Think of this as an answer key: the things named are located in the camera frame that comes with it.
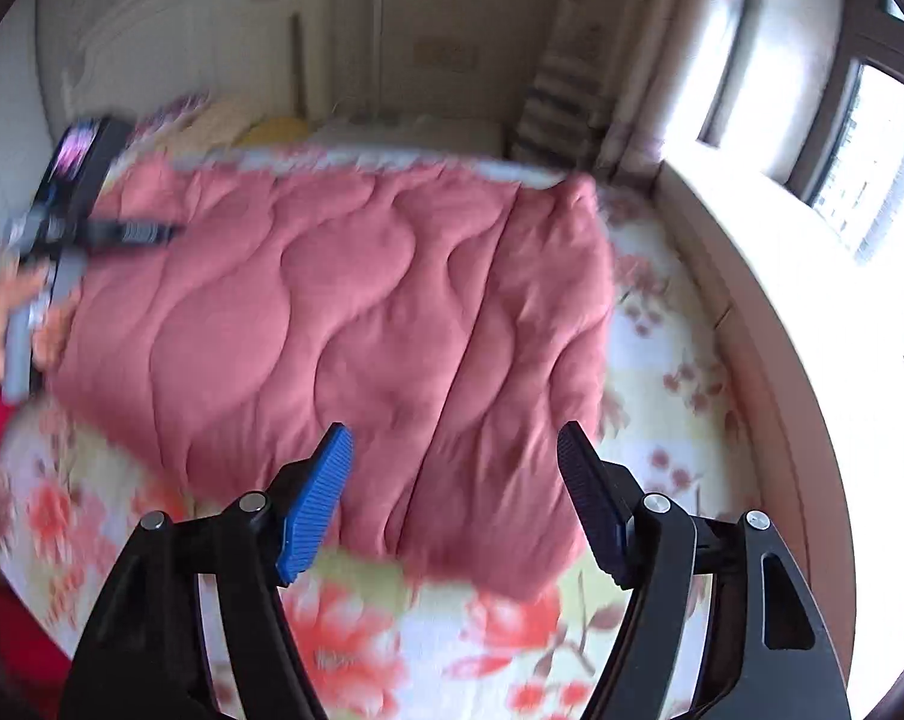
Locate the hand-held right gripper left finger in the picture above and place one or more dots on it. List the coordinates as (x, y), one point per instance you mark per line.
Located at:
(315, 514)

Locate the floral bed sheet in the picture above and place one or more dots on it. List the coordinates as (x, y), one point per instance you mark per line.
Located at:
(669, 397)

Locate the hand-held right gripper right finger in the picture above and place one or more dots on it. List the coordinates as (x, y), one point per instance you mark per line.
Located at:
(596, 514)

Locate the white wooden headboard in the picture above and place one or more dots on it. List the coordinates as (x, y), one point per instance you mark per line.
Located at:
(189, 37)

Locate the wooden window ledge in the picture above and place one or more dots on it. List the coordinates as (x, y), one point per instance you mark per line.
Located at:
(796, 315)

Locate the white wardrobe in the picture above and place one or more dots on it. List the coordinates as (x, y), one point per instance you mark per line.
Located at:
(9, 150)

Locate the pink quilted jacket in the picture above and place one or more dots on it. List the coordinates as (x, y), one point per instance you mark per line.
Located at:
(309, 315)

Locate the printed curtain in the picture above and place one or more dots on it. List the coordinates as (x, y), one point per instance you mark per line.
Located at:
(609, 52)

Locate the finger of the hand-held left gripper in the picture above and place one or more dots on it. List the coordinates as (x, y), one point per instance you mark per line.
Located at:
(137, 232)

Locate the cream pillow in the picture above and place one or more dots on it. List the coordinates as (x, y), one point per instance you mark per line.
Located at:
(223, 120)

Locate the dark framed window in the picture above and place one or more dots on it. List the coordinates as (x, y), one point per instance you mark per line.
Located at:
(871, 135)

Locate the yellow pillow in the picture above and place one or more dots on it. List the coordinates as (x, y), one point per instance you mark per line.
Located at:
(275, 131)

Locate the patterned pillow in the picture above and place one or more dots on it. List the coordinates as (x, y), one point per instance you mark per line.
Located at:
(174, 111)

